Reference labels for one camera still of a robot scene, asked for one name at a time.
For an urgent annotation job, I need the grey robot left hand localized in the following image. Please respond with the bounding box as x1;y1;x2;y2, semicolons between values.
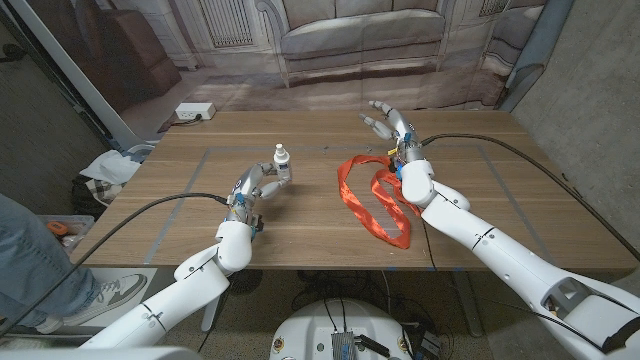
224;160;294;236

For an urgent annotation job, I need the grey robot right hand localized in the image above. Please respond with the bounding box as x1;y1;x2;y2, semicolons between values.
358;99;426;167

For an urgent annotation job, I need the white alcohol spray bottle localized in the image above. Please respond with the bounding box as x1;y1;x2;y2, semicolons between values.
272;143;293;184

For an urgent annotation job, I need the orange satin ribbon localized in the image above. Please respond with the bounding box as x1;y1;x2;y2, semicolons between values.
337;154;424;250

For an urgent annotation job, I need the dark round floor fan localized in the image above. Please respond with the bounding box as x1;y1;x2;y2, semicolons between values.
227;268;265;297

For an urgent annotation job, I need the white power strip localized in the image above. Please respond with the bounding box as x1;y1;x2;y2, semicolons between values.
174;102;218;121

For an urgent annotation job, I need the printed sofa room backdrop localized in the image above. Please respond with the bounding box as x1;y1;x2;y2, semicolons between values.
19;0;551;144

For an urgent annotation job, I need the white table leg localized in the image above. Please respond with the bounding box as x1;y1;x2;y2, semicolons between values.
200;294;225;334

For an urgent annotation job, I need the white crumpled cloth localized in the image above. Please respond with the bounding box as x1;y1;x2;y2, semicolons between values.
79;148;144;186

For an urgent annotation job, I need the white robot torso base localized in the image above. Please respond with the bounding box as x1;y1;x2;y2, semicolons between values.
269;298;415;360

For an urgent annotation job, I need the dark plaid fabric bag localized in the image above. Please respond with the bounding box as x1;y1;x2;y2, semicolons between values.
71;174;126;219

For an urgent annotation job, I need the blue-grey rolled backdrop edge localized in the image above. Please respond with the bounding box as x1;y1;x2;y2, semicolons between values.
497;0;576;112

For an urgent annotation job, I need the clear plastic bin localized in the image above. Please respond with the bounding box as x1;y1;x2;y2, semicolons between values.
32;214;96;251

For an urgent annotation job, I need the grey white sneaker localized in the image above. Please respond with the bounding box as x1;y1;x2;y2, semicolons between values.
34;273;149;335

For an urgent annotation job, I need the metal finned module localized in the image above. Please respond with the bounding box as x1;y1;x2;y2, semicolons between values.
331;330;357;360

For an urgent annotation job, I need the grey table leg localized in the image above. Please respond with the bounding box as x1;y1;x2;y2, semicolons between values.
452;269;484;338

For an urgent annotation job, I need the white robot chest shell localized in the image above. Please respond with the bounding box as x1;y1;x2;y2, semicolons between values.
0;346;204;360

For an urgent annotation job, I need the person leg in jeans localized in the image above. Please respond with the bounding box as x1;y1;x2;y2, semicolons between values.
0;194;101;326

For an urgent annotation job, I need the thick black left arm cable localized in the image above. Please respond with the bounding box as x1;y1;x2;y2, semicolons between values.
0;192;231;336

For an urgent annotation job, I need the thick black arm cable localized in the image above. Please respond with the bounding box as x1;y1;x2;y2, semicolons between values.
419;132;640;262
0;192;231;336

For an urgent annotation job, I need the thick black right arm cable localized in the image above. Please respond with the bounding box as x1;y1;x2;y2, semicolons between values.
419;132;640;262

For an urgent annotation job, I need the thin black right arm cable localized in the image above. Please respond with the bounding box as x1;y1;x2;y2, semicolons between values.
420;218;604;352

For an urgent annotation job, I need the white slanted backdrop frame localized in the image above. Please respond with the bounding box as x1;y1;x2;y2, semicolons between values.
7;0;161;151

